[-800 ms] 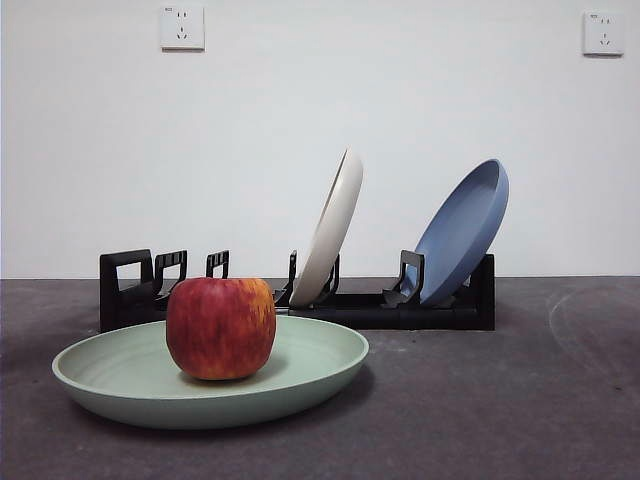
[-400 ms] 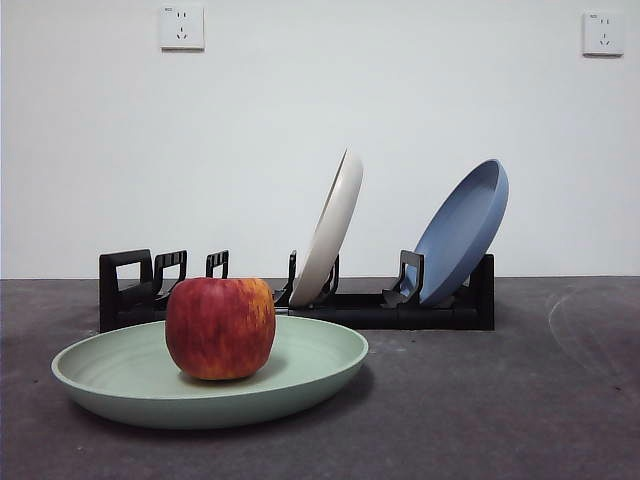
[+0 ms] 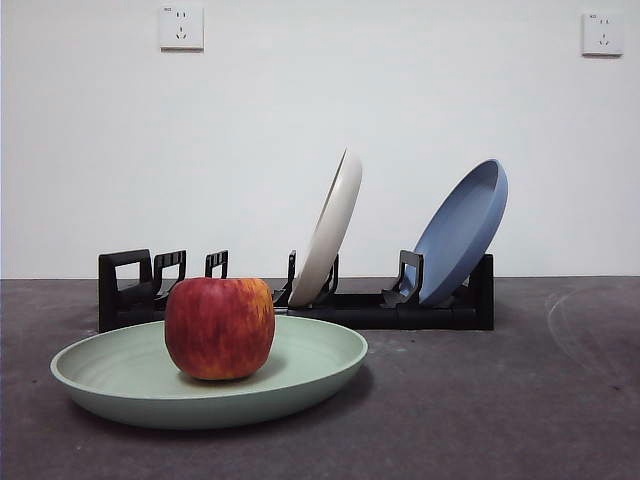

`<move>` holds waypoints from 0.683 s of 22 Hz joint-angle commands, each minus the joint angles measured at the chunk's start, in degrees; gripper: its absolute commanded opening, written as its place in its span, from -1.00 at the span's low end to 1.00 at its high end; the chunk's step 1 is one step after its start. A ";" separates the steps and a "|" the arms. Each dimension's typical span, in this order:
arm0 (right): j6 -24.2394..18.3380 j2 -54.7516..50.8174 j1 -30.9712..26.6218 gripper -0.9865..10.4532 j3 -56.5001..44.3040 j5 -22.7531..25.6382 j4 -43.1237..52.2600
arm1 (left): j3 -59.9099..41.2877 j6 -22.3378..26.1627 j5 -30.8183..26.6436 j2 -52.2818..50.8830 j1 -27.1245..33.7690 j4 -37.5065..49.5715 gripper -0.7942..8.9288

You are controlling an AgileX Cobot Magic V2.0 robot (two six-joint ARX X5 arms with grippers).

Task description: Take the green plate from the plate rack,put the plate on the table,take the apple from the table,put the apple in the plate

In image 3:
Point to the green round plate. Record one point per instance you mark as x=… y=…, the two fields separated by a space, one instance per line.
x=300 y=370

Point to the red apple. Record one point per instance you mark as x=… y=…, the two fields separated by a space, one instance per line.
x=220 y=330

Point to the cream round plate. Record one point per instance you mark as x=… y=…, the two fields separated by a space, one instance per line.
x=330 y=225

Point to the black plate rack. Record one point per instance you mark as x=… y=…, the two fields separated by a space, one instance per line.
x=400 y=317

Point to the blue round plate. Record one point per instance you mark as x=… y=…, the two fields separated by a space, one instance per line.
x=457 y=235

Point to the white wall socket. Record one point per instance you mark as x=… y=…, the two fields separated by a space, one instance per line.
x=602 y=34
x=181 y=27

